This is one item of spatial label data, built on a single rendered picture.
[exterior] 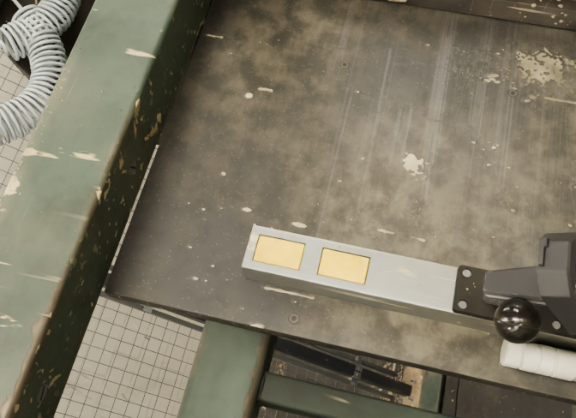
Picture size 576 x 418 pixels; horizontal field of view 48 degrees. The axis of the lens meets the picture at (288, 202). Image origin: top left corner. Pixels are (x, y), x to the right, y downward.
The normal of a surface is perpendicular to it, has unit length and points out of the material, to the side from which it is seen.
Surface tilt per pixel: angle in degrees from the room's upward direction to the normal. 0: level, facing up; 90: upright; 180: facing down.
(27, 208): 58
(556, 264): 25
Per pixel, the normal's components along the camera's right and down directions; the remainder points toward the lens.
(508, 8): -0.23, 0.88
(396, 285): -0.04, -0.43
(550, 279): -0.56, 0.29
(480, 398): -0.84, -0.40
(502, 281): -0.56, -0.47
